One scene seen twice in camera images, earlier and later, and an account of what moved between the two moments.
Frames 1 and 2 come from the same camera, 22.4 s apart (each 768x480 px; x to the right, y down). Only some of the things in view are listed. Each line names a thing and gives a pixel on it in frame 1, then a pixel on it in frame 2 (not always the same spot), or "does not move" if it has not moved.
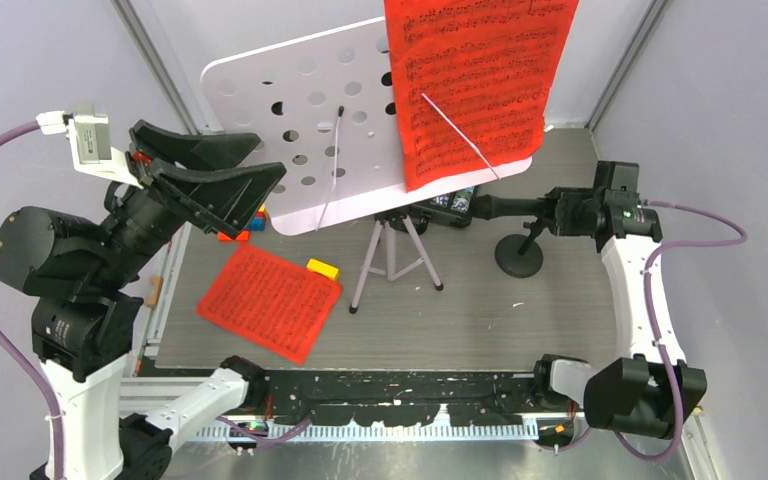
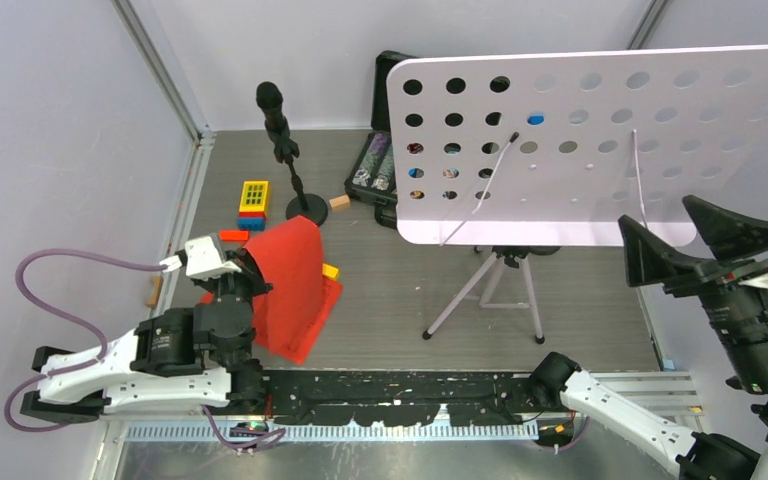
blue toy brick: [257, 224] does not move
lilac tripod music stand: [325, 111] -> [593, 149]
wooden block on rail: [154, 289] does not move
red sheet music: [488, 65] -> [291, 257]
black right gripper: [569, 197] -> [727, 234]
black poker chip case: [453, 209] -> [373, 176]
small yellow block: [322, 268] does not move
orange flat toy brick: [243, 236] does not move
